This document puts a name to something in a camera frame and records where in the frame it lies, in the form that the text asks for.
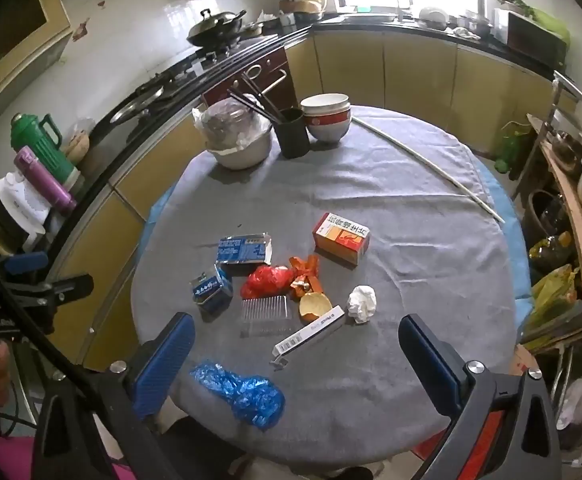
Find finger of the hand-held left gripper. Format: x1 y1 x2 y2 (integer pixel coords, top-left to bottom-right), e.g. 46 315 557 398
2 251 50 277
8 273 95 307

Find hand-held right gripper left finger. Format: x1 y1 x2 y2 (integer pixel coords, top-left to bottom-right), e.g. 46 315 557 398
34 312 196 480

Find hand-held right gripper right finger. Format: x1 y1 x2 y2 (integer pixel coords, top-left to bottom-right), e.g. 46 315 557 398
398 313 564 480

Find blue plastic bag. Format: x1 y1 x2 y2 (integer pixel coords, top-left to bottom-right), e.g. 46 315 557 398
190 359 287 432

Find small blue box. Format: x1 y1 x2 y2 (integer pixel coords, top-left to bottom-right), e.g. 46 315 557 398
189 267 234 315

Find white tissue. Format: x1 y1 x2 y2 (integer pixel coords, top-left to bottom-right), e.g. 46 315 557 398
346 285 378 324

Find clear plastic container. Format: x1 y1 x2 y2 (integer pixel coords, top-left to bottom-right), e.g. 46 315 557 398
238 295 297 339

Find long white box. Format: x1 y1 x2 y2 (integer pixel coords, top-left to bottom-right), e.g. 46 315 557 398
271 305 347 369

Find red plastic wrapper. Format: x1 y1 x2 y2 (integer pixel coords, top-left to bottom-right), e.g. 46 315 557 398
240 265 297 302

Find blue toothpaste box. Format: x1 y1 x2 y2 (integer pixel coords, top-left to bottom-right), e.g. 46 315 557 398
215 232 274 277

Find orange snack wrapper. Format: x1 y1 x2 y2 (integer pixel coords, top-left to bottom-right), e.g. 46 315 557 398
289 255 324 302

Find red and white medicine box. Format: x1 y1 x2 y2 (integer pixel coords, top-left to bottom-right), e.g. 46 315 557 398
312 212 371 266

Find person's left forearm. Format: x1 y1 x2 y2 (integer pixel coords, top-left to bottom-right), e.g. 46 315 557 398
0 410 38 480

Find white electric kettle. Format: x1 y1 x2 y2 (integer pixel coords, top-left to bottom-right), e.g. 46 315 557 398
0 172 54 251

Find purple bottle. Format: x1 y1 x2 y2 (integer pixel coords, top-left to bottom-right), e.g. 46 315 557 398
13 146 78 213

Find grey tablecloth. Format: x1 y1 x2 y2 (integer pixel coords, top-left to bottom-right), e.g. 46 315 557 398
130 105 522 461

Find brown round container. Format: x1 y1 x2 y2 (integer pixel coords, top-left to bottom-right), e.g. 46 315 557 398
64 130 91 164

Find green thermos jug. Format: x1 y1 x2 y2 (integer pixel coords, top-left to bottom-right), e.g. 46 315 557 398
10 112 82 188

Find yellow plastic bag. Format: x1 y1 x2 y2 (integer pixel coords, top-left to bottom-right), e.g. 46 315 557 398
523 265 582 347

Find blue table cover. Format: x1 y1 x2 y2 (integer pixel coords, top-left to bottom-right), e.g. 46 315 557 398
144 165 534 341

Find white plastic bag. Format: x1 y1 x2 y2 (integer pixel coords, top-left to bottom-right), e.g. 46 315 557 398
556 377 582 449

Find cooking oil bottle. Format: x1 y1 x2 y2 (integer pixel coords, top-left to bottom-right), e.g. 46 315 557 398
528 232 574 271

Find dark bucket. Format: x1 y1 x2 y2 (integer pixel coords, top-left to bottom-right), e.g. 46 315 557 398
526 190 566 251

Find wooden shelf board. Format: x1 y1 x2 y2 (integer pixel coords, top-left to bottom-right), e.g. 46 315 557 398
541 135 582 302

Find long white stick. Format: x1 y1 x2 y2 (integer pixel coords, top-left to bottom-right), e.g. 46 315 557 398
352 116 506 224

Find green plastic bottle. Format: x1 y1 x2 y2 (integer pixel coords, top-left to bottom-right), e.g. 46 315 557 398
493 122 534 177

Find black gas stove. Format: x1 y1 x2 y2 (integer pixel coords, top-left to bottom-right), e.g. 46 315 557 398
106 35 279 133

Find clear plastic bag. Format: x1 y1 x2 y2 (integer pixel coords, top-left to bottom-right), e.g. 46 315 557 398
192 99 272 153

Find dark metal pot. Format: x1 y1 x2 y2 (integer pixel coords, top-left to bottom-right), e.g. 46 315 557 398
546 130 582 172

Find white bowl with red pattern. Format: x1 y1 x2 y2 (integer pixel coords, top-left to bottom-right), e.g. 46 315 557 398
303 107 353 144

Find black chopstick holder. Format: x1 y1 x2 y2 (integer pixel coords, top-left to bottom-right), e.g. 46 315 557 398
273 108 312 160

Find plain white bowl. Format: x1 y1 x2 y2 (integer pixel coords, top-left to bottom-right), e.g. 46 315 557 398
300 93 352 116

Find yellow base cabinets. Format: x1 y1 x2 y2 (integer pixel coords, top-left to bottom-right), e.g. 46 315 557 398
56 30 579 371

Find dark red built-in cabinet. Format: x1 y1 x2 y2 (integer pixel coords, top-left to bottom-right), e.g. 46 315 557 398
201 47 297 111

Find black wok with lid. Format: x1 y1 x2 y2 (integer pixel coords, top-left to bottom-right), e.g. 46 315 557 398
186 7 248 49

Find metal storage rack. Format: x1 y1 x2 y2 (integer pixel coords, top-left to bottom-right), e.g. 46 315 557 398
513 70 582 461

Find dark microwave oven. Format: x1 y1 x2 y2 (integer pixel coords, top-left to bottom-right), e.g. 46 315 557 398
506 10 570 69

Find green vegetables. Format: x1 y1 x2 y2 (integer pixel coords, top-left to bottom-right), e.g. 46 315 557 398
496 0 572 43

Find yellow countertop container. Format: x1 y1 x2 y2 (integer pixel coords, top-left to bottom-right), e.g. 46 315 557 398
278 0 327 24

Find black cable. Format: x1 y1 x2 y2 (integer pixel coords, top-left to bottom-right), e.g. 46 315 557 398
0 246 172 480

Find yellow glass-door wall cabinet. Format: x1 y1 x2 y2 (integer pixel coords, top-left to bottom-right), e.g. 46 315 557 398
0 0 73 107

